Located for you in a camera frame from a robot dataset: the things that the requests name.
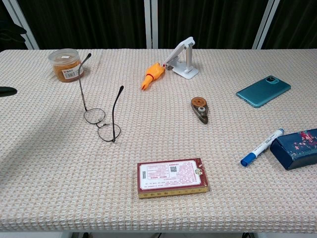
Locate dark green curtain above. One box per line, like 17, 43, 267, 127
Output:
0, 0, 317, 50

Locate teal smartphone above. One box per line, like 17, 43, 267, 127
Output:
235, 75, 292, 109

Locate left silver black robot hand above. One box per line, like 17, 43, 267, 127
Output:
0, 21, 27, 98

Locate orange rubber chicken toy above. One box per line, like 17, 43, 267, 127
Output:
140, 62, 165, 90

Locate dark blue floral box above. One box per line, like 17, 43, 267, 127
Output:
269, 128, 317, 171

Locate white slanted frame post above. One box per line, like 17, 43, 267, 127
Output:
252, 0, 282, 50
1, 0, 40, 50

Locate brown correction tape dispenser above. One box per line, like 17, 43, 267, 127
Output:
190, 96, 210, 125

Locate blue white marker pen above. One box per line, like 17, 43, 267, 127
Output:
240, 128, 285, 168

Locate white upright frame post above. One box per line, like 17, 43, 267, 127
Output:
144, 0, 159, 50

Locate clear jar of rubber bands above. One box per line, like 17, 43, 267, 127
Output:
48, 49, 85, 83

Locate beige waffle tablecloth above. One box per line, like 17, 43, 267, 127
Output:
0, 48, 317, 234

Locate red playing card box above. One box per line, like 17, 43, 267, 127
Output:
137, 158, 211, 200

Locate white folding phone stand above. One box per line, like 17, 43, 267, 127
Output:
163, 36, 200, 80

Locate thin black eyeglasses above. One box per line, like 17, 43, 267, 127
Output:
78, 53, 124, 143

